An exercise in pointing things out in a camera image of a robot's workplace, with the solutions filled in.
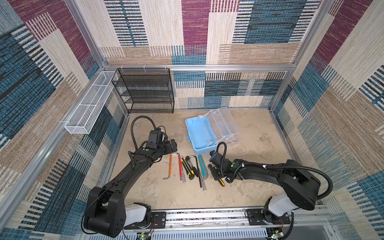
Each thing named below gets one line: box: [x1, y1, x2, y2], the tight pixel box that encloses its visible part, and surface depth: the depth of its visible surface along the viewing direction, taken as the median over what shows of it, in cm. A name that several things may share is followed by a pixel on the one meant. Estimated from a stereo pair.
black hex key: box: [190, 155, 202, 188], surface depth 91 cm
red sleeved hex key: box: [172, 152, 183, 181], surface depth 93 cm
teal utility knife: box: [198, 154, 209, 180], surface depth 91 cm
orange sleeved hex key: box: [163, 153, 173, 180], surface depth 93 cm
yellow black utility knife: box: [181, 156, 195, 178], surface depth 91 cm
